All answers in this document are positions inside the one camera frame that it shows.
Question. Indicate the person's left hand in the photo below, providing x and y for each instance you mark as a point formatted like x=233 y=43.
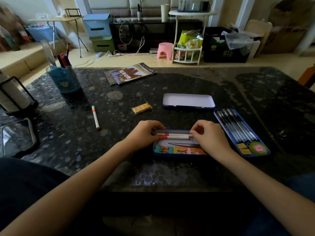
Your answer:
x=141 y=136

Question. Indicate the person's right hand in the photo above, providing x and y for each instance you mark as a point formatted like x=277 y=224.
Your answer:
x=213 y=141

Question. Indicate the person's right thumb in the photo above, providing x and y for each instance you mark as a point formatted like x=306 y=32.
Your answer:
x=197 y=140

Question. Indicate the person's left thumb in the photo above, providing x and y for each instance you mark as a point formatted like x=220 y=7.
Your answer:
x=154 y=139

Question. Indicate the orange capped white marker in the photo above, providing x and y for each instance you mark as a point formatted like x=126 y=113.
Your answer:
x=176 y=137

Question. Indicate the person's left forearm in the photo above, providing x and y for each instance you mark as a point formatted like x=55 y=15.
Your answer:
x=64 y=191

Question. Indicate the person's right forearm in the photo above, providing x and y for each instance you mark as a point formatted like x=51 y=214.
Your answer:
x=268 y=194

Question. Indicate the blue tin pencil case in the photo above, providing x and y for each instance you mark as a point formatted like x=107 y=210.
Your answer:
x=181 y=151

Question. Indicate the blue pencil case tray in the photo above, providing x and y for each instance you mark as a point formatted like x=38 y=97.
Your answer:
x=230 y=137

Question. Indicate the yellow wrapped eraser pack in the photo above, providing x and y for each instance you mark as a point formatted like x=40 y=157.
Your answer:
x=142 y=108

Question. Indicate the row of clear pens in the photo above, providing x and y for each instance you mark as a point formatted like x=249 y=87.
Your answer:
x=235 y=125

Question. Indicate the blue pencil case lid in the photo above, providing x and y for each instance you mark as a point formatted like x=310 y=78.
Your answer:
x=188 y=100

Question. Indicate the small yellow eraser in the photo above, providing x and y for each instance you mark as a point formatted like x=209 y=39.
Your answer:
x=242 y=145
x=245 y=151

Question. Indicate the orange tipped white marker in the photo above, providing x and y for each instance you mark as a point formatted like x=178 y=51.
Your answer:
x=95 y=117

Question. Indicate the glossy magazine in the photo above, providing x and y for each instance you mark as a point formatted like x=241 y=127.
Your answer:
x=130 y=73

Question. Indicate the white tiered rack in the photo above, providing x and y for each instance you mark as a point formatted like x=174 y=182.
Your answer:
x=188 y=56

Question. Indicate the pink plastic stool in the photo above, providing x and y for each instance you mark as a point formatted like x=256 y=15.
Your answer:
x=164 y=50

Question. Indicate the black cardboard box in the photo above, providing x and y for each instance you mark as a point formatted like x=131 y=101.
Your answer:
x=219 y=51

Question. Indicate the white power strip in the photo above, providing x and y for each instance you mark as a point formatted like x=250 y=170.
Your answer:
x=114 y=55

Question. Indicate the yellow green snack bag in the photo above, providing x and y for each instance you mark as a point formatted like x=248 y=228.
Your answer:
x=189 y=39

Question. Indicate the clear plastic bag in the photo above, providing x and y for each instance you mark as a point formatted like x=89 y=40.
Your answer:
x=237 y=41

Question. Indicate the blue pen holder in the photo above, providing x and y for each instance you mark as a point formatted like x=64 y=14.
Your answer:
x=64 y=80

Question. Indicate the black low cabinet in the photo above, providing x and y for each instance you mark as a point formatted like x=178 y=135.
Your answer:
x=157 y=31

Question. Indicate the green storage box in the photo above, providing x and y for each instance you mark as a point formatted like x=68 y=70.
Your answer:
x=102 y=44

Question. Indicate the blue capped marker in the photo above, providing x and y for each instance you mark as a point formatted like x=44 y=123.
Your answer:
x=67 y=60

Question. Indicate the red capped marker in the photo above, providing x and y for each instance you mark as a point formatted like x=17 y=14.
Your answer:
x=62 y=60

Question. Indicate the beige folding chair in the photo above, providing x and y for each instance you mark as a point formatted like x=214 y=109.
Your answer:
x=258 y=29

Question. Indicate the brown wooden chair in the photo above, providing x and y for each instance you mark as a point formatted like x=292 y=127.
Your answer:
x=307 y=77

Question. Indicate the dark glass bottle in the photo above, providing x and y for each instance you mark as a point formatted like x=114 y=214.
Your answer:
x=139 y=13

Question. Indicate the white paper cup stack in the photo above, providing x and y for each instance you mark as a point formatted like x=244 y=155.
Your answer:
x=165 y=12

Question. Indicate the blue storage box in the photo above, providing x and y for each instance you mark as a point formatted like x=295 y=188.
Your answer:
x=97 y=25

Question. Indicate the metal kettle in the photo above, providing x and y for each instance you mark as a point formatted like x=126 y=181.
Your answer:
x=198 y=6

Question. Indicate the clear plastic ruler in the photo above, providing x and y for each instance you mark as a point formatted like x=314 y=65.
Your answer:
x=48 y=53

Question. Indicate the black cased phone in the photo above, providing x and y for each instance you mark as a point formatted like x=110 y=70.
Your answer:
x=17 y=137

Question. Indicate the person's dark trousers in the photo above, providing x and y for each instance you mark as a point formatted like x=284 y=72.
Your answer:
x=22 y=184

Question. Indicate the brown cardboard pile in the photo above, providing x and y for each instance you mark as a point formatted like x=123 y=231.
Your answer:
x=288 y=24

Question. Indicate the folding side table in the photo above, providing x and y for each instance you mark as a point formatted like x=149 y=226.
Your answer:
x=61 y=20

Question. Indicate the blue plastic bin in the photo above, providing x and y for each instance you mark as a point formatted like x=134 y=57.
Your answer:
x=40 y=33

